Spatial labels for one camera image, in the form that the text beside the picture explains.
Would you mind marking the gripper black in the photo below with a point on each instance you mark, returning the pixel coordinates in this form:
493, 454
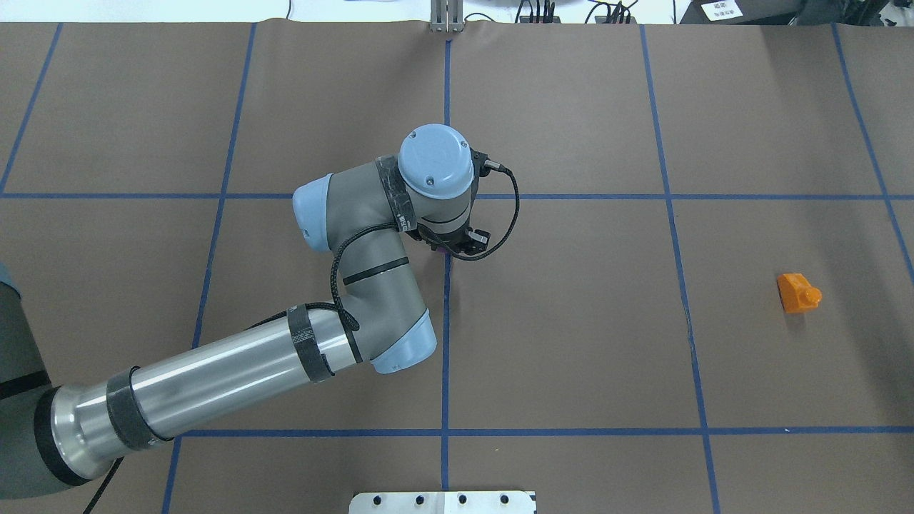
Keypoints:
444, 246

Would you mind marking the orange trapezoid block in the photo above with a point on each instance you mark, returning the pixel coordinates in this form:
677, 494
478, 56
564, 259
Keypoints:
797, 294

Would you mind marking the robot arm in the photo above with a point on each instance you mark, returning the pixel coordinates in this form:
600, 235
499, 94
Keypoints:
58, 437

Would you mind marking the aluminium frame post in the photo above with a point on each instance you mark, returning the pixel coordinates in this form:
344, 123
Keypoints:
446, 16

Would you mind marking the white camera pillar stand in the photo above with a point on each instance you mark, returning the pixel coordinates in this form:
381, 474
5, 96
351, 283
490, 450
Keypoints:
466, 501

